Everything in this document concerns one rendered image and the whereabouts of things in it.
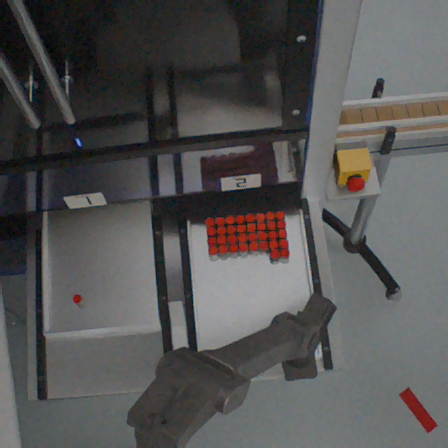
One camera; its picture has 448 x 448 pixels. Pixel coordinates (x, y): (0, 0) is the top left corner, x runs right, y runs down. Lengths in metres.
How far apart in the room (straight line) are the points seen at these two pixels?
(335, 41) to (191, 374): 0.56
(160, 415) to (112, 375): 0.68
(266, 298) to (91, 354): 0.41
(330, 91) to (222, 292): 0.55
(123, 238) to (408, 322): 1.22
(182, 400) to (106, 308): 0.74
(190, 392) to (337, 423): 1.55
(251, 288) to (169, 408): 0.73
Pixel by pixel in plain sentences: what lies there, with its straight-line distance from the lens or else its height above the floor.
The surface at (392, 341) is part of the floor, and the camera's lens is 2.48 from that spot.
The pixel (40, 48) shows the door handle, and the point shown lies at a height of 1.63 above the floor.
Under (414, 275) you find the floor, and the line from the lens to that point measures 2.57.
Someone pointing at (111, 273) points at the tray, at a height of 0.88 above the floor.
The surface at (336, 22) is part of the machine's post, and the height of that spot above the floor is 1.54.
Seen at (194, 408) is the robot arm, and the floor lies 1.52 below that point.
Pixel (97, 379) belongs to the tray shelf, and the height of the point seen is 0.88.
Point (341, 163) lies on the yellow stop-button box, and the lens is 1.53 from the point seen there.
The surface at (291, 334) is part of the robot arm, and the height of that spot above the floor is 1.25.
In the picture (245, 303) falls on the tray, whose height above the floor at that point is 0.88.
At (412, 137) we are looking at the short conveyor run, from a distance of 1.70.
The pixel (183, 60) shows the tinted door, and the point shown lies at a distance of 1.13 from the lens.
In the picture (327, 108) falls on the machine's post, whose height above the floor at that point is 1.29.
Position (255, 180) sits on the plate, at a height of 1.02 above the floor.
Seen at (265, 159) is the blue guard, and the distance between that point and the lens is 1.43.
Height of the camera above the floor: 2.38
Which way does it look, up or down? 68 degrees down
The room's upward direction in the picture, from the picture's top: 8 degrees counter-clockwise
